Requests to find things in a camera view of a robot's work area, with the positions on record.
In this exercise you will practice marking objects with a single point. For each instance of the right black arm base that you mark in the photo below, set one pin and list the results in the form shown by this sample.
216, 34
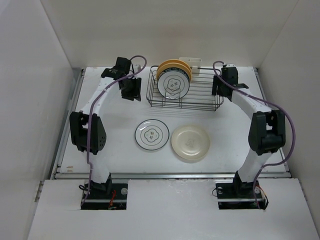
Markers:
229, 199

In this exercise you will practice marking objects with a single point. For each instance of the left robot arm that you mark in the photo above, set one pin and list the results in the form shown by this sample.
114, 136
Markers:
87, 130

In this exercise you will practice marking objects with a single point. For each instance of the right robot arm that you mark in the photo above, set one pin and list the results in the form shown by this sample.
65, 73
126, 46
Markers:
267, 132

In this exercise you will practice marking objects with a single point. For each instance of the rear yellow plate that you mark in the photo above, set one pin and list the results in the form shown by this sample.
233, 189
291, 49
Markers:
175, 61

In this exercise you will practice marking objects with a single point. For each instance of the white cutlery holder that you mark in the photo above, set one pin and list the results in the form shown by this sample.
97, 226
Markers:
194, 64

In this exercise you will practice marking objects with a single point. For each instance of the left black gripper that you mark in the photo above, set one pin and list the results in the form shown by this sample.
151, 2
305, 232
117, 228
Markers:
134, 94

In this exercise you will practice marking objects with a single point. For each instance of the white plate green rim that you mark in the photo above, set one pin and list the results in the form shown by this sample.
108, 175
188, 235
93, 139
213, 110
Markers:
152, 134

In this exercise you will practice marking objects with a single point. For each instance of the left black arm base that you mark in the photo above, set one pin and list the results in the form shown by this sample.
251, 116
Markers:
107, 196

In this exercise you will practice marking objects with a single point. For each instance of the yellow plate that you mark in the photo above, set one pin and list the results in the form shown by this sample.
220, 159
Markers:
174, 65
175, 61

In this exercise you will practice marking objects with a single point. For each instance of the cream plate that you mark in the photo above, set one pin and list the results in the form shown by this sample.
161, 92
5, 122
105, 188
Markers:
190, 142

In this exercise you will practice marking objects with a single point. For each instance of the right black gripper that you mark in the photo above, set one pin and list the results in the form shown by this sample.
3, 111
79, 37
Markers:
217, 82

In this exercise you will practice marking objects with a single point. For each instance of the metal wire dish rack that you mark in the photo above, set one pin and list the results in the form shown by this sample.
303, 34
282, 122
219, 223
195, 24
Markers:
199, 96

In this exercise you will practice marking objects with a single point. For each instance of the front yellow plate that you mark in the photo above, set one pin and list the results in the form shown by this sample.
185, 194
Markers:
174, 65

